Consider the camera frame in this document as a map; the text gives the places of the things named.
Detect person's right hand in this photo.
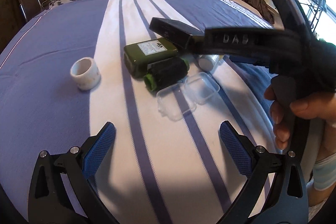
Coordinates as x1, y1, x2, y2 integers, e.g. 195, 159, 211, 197
264, 86, 335, 152

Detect clear plastic small case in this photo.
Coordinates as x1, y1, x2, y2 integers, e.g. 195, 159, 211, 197
156, 72, 220, 122

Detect white tape roll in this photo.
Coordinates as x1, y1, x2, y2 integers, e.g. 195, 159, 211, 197
70, 57, 101, 91

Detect yellow white small bottle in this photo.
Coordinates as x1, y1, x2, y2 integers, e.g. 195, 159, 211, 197
198, 55, 223, 72

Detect blue white striped bedspread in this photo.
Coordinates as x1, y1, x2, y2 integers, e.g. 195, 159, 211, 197
1, 0, 277, 223

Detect black thread spool green ends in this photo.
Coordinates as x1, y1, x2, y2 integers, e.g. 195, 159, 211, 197
143, 57, 190, 92

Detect dark green rectangular bottle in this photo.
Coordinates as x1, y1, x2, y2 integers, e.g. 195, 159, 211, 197
123, 38, 178, 79

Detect black rectangular box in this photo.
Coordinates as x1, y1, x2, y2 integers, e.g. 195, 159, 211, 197
149, 18, 204, 50

